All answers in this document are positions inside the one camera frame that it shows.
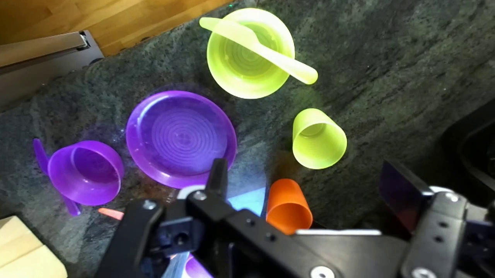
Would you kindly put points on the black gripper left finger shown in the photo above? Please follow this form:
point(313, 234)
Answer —
point(217, 179)

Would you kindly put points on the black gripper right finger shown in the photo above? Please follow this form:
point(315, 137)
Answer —
point(405, 193)

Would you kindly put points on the orange plastic cup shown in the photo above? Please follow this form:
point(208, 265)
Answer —
point(288, 205)

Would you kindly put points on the green plastic cup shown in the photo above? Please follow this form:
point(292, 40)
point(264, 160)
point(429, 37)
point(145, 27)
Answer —
point(319, 143)

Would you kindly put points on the purple plastic plate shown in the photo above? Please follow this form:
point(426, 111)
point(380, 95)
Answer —
point(180, 139)

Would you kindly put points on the purple plastic cup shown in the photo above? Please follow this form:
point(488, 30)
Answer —
point(199, 268)

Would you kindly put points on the orange plastic spoon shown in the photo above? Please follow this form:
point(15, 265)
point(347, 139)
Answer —
point(111, 213)

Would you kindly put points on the green plastic bowl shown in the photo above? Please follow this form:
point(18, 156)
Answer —
point(242, 66)

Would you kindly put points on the purple plastic bowl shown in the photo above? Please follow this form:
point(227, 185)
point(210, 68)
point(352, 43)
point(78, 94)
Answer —
point(86, 174)

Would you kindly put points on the green plastic spoon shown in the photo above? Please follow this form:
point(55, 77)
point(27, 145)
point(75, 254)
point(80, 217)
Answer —
point(268, 51)

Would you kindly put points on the purple plastic spoon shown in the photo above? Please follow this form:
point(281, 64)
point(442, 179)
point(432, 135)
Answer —
point(41, 154)

